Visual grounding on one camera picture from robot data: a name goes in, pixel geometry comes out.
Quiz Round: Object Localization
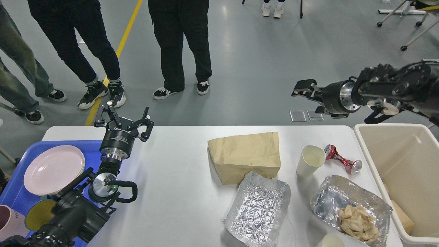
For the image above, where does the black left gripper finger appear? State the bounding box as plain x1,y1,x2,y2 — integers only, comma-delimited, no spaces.
136,107,155,142
94,102,121,128

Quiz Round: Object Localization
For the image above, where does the blue plastic tray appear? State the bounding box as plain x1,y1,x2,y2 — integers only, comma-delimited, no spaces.
0,140,112,247

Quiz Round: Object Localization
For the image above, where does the white paper cup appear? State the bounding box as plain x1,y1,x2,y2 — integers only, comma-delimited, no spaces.
296,145,326,178

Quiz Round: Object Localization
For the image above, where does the brown paper bag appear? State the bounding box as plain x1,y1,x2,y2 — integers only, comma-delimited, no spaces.
207,132,281,185

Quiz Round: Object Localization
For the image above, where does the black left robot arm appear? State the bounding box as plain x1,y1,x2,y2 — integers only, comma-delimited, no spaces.
1,102,154,247

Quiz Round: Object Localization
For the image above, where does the person in olive trousers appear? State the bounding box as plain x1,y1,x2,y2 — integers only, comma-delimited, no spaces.
0,4,67,125

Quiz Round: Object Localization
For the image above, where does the pink plate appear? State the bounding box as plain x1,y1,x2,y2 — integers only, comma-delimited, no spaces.
24,145,85,196

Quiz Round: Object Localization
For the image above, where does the white lid bottom edge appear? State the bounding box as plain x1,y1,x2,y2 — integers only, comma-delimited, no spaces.
315,234,345,247

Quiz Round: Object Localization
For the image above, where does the person in dark jeans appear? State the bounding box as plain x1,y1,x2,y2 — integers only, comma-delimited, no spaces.
28,0,126,110

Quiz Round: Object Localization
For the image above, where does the person in white sneakers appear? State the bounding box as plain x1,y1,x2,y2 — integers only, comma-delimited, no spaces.
261,0,285,19

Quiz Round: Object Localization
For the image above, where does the blue-grey mug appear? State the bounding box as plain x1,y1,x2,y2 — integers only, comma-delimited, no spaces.
25,199,56,231

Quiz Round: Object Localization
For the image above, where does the foil with paper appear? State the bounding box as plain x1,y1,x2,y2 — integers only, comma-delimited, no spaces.
309,175,393,247

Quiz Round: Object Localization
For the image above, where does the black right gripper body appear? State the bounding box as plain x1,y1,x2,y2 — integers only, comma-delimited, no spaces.
321,80,361,119

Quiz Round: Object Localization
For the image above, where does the pink mug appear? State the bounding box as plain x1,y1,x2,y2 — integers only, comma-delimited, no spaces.
0,205,30,241

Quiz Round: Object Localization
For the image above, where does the yellow plate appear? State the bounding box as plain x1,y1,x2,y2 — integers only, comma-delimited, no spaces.
47,164,85,196

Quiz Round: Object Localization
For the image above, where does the crushed red soda can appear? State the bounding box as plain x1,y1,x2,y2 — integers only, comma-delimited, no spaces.
324,144,363,175

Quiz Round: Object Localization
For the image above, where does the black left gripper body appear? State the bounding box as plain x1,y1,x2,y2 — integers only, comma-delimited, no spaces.
100,117,144,161

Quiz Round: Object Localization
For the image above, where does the person in grey sweater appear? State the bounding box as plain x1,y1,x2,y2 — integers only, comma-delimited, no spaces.
148,0,213,100

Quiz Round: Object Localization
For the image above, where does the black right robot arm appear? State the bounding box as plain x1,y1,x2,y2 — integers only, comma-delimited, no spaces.
292,59,439,126

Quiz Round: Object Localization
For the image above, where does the metal floor plate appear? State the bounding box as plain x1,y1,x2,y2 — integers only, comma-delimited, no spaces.
290,110,307,122
307,110,324,121

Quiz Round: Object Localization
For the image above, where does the beige plastic bin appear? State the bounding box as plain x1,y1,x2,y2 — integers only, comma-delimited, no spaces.
353,123,439,245

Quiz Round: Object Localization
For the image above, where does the aluminium foil tray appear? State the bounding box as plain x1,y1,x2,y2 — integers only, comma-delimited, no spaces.
224,171,291,247

